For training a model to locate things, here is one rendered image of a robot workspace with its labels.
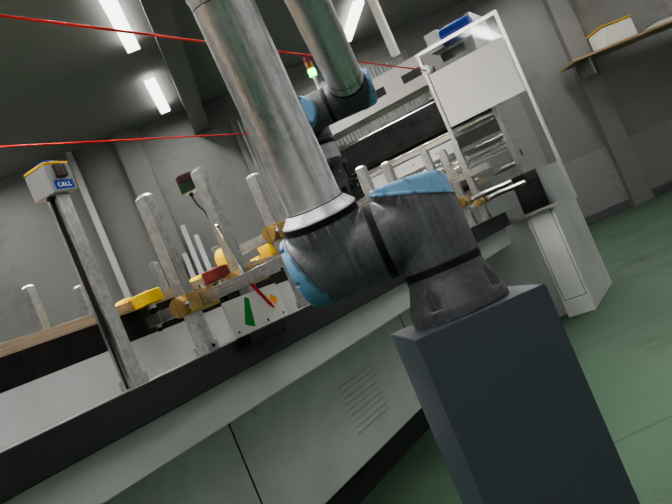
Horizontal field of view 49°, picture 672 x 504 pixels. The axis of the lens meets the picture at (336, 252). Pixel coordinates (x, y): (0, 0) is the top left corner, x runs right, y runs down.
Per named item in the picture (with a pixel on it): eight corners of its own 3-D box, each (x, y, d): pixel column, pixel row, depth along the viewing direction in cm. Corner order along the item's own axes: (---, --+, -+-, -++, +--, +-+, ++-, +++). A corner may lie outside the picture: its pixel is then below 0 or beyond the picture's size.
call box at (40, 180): (80, 192, 163) (67, 159, 163) (55, 195, 157) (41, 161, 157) (61, 204, 166) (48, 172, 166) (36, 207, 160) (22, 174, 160)
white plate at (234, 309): (289, 314, 212) (275, 282, 212) (237, 338, 190) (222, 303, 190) (287, 314, 213) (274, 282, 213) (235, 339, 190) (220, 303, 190)
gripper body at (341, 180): (354, 201, 186) (335, 157, 186) (327, 214, 190) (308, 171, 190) (366, 198, 192) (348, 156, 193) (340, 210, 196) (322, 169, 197)
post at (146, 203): (226, 367, 184) (152, 191, 185) (217, 372, 181) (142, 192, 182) (215, 371, 185) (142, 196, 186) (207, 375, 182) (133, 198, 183)
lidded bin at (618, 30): (624, 43, 1000) (616, 25, 1000) (639, 33, 960) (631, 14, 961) (593, 56, 994) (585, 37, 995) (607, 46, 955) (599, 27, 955)
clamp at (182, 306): (222, 301, 190) (215, 283, 190) (189, 314, 178) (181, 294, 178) (205, 308, 193) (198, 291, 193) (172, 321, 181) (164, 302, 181)
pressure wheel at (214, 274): (246, 296, 216) (231, 260, 216) (230, 302, 209) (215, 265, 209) (226, 304, 220) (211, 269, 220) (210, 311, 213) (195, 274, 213)
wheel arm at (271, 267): (282, 273, 176) (276, 257, 176) (275, 276, 173) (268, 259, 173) (158, 328, 197) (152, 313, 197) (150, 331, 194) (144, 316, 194)
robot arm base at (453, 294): (491, 291, 149) (471, 246, 149) (524, 290, 130) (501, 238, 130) (406, 328, 147) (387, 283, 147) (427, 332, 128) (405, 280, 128)
